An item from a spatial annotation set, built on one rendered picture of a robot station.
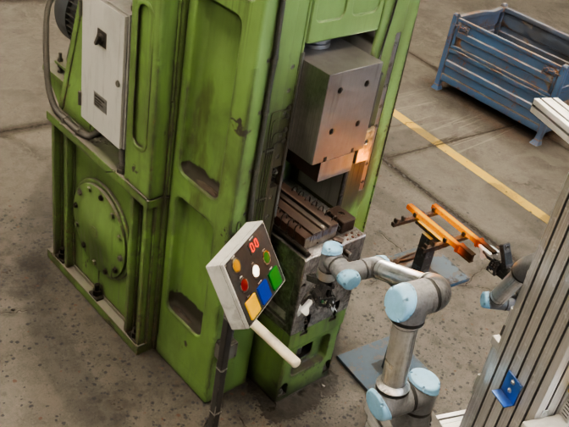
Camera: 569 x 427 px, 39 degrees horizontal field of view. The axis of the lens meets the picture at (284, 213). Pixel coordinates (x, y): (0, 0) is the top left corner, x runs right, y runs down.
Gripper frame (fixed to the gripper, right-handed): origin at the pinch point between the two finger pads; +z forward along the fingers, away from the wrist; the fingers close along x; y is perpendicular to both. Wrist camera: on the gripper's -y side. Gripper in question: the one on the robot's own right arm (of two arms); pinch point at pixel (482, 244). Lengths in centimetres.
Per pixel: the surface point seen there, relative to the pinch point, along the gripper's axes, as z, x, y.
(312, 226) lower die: 38, -70, -3
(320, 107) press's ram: 34, -82, -66
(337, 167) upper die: 35, -66, -35
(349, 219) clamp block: 37, -50, -2
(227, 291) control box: 6, -134, -13
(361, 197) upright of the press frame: 54, -29, 1
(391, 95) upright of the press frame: 55, -24, -52
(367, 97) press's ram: 36, -57, -66
